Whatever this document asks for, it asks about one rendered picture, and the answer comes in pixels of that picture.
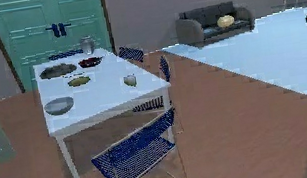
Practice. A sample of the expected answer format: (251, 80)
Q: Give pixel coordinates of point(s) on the pale green cup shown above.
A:
(130, 80)

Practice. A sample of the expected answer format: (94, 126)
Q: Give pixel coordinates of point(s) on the grey bowl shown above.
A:
(59, 105)

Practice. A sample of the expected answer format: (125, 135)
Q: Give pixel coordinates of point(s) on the dark grey oval platter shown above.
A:
(57, 70)

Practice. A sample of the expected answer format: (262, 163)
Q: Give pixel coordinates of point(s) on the yellow round cushion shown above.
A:
(225, 21)

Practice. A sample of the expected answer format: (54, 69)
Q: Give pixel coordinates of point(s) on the white table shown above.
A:
(101, 91)

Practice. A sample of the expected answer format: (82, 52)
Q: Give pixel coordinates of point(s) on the teal panelled room door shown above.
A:
(37, 43)

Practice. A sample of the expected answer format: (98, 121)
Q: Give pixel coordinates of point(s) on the dark grey sofa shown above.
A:
(206, 25)

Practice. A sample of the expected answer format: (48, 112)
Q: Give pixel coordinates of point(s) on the olive green pie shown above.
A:
(79, 81)

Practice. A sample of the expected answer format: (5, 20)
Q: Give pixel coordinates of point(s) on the dark red bowl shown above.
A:
(90, 62)

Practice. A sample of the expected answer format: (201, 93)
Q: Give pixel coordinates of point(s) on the grey glass jar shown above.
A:
(87, 45)

